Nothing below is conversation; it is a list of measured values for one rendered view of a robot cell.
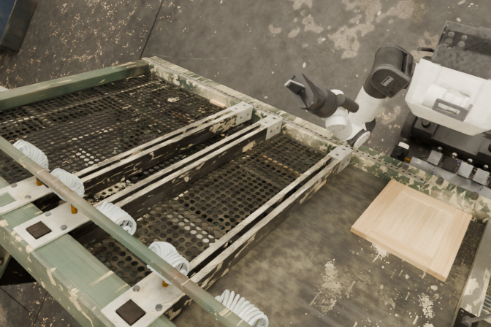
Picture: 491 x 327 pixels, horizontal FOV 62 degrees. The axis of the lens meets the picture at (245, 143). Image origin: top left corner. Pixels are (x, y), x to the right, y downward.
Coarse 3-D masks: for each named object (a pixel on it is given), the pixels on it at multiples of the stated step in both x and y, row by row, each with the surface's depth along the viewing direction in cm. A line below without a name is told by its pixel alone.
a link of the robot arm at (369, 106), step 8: (360, 96) 142; (368, 96) 138; (360, 104) 143; (368, 104) 140; (376, 104) 140; (360, 112) 144; (368, 112) 143; (376, 112) 145; (352, 120) 148; (360, 120) 146; (368, 120) 146; (368, 128) 147; (360, 136) 147; (368, 136) 151; (360, 144) 151
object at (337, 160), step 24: (312, 168) 155; (336, 168) 162; (288, 192) 140; (312, 192) 149; (264, 216) 130; (288, 216) 138; (240, 240) 116; (144, 264) 83; (192, 264) 106; (216, 264) 107; (144, 288) 93; (168, 288) 94; (168, 312) 95
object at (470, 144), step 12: (420, 120) 230; (420, 132) 230; (432, 132) 226; (444, 132) 226; (456, 132) 223; (432, 144) 235; (444, 144) 225; (456, 144) 222; (468, 144) 219; (480, 144) 217; (468, 156) 221; (480, 156) 216
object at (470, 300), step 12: (480, 240) 141; (480, 252) 131; (480, 264) 126; (468, 276) 123; (480, 276) 121; (468, 288) 116; (480, 288) 117; (468, 300) 112; (480, 300) 113; (456, 312) 110
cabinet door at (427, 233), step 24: (384, 192) 157; (408, 192) 159; (360, 216) 142; (384, 216) 144; (408, 216) 146; (432, 216) 148; (456, 216) 149; (384, 240) 132; (408, 240) 135; (432, 240) 136; (456, 240) 137; (432, 264) 126
